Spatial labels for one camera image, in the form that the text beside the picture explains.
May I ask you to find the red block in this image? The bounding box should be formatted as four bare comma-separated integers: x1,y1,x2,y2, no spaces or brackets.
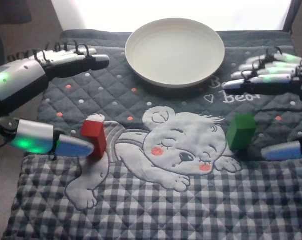
80,119,108,159

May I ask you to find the white round plate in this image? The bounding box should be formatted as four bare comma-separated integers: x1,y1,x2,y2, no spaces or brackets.
125,17,226,89

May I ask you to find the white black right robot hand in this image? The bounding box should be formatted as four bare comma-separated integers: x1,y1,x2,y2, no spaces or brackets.
223,46,302,163

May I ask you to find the grey quilt with bear print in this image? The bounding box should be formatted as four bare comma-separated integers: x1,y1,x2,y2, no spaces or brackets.
5,29,302,240

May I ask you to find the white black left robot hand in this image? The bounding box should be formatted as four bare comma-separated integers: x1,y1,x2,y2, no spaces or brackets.
0,42,110,159

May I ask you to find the green block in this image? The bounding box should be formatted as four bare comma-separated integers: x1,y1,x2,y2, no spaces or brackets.
226,113,258,151

